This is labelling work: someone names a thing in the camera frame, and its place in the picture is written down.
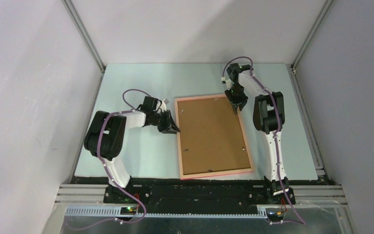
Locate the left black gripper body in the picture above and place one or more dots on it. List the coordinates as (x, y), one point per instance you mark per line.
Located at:
(160, 121)

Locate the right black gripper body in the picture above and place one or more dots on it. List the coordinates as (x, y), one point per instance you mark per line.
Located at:
(236, 95)

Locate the brown backing board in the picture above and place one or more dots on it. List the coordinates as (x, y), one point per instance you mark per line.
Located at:
(212, 135)

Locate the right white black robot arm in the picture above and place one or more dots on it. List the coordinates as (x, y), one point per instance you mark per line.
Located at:
(268, 118)

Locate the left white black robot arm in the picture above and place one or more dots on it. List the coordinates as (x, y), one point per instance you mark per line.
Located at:
(105, 136)

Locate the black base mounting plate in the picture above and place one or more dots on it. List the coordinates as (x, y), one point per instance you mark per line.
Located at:
(144, 191)

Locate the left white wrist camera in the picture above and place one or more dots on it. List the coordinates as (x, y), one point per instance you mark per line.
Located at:
(163, 105)

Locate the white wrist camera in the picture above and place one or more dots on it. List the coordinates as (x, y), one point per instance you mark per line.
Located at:
(163, 105)
(227, 82)

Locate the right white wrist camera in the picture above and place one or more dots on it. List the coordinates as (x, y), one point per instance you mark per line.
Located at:
(227, 82)

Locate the aluminium front rail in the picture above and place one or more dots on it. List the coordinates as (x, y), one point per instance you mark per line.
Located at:
(88, 201)

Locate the right aluminium corner post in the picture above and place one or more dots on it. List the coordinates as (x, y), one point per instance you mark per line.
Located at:
(312, 32)

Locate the aluminium corner post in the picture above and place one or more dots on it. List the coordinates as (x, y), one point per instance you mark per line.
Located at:
(312, 32)
(81, 28)

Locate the left aluminium corner post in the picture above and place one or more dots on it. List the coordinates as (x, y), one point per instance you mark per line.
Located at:
(81, 28)

